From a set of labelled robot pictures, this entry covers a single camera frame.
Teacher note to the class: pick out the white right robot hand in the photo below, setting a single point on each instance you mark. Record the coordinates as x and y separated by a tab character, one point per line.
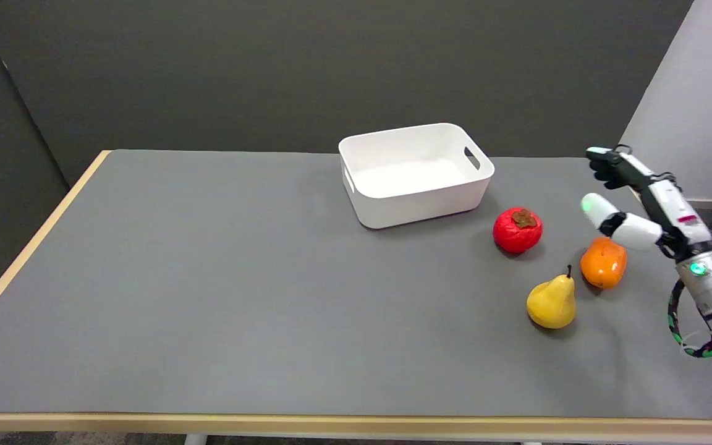
671	204

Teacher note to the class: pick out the white table leg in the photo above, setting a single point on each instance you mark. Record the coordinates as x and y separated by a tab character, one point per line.
195	439

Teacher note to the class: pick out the gray table mat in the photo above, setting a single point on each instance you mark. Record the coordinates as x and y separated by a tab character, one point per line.
331	290

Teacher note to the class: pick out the white plastic storage bin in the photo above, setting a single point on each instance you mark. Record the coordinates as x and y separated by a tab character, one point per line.
415	175

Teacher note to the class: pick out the yellow pear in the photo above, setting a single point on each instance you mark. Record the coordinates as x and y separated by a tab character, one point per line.
552	301

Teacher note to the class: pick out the orange persimmon fruit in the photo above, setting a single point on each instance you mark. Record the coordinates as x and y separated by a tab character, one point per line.
603	264

